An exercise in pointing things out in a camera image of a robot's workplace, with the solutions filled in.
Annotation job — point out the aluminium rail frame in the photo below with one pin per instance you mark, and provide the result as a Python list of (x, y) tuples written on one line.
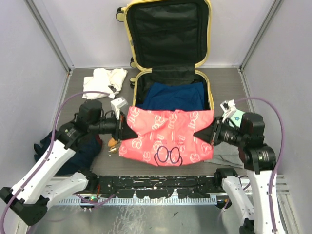
[(156, 191)]

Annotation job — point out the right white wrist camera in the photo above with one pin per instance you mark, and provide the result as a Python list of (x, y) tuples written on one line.
[(229, 109)]

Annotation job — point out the blue garment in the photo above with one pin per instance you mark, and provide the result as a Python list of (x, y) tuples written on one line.
[(186, 97)]

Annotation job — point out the amber perfume bottle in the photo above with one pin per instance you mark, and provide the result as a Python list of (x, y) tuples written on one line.
[(114, 149)]

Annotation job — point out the orange makeup sponge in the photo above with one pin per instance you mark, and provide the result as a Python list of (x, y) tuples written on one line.
[(112, 142)]

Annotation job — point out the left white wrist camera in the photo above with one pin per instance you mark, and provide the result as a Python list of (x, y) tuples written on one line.
[(119, 105)]

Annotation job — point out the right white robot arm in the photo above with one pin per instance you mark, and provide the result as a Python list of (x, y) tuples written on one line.
[(261, 214)]

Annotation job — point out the pink patterned garment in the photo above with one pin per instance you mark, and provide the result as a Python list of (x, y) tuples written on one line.
[(166, 138)]

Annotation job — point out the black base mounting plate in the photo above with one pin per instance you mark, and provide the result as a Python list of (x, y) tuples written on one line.
[(156, 186)]

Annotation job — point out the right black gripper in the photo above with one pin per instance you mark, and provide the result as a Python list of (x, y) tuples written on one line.
[(211, 133)]

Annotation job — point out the grey cloth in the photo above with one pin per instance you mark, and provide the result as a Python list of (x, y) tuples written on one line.
[(226, 155)]

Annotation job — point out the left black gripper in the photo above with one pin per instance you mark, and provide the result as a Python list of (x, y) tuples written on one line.
[(123, 131)]

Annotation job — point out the mint green cloth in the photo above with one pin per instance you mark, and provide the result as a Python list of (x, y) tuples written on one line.
[(236, 118)]

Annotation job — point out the yellow hard-shell suitcase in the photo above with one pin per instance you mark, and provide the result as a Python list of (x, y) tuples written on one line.
[(169, 40)]

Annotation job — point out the grey slotted cable duct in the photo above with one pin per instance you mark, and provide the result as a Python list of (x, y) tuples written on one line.
[(173, 200)]

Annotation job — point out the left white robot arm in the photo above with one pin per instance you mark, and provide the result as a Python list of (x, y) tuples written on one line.
[(30, 199)]

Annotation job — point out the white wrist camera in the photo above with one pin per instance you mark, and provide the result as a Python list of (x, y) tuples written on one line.
[(229, 109), (119, 105)]

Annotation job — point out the white t-shirt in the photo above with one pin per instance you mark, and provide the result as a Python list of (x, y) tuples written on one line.
[(103, 83)]

